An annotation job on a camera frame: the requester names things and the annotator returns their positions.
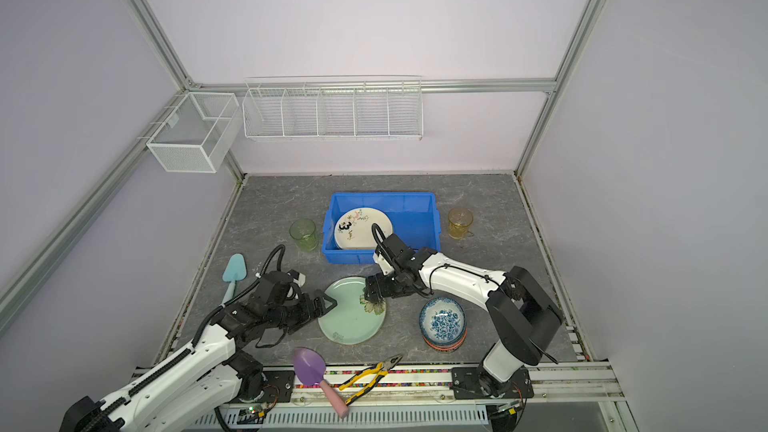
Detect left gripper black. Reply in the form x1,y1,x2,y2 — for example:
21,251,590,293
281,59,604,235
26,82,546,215
266,289,337,334

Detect cream floral plate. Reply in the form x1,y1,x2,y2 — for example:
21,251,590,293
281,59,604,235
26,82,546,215
333,207,394,250

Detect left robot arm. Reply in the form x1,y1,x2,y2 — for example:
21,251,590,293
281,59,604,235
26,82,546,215
60,245,338,431

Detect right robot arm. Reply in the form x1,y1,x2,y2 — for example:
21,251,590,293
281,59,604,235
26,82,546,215
364,224,564,399

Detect blue plastic bin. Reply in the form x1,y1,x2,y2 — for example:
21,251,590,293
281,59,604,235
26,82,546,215
322,192,441,265

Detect mint green plate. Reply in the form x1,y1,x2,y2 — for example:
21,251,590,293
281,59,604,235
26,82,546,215
318,277,387,345

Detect blue floral ceramic bowl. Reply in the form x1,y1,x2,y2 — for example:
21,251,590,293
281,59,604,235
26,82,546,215
419,297,466,343

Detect yellow black pliers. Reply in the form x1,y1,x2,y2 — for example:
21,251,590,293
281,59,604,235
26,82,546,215
337,354,404,406

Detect green glass cup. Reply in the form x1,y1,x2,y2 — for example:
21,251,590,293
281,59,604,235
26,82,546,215
289,218,319,252

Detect teal spatula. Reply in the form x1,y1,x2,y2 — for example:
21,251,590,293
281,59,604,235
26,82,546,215
222,253,247,304

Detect red rimmed bowl underneath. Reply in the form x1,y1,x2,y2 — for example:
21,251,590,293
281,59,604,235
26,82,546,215
423,329,467,352

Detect amber glass cup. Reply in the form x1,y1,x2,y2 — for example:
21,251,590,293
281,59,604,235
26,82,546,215
448,207,474,240

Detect green circuit board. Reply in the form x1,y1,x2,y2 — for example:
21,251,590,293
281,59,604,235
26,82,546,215
236,408,266,425

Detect small white mesh basket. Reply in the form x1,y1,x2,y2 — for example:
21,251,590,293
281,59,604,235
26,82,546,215
147,92,243,173

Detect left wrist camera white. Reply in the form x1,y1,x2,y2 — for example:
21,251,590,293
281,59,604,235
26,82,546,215
288,270,306,287

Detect purple scoop pink handle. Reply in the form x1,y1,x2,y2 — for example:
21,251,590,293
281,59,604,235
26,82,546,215
292,347,349,419

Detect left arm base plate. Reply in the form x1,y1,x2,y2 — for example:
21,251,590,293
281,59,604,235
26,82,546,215
237,370,296,404

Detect white vented cable duct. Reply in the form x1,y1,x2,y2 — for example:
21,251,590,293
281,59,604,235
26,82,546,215
226,405,491,430

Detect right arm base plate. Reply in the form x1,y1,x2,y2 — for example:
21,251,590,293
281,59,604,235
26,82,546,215
450,365,534,400

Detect long white wire basket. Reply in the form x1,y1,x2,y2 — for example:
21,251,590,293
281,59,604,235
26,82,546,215
242,75,424,141

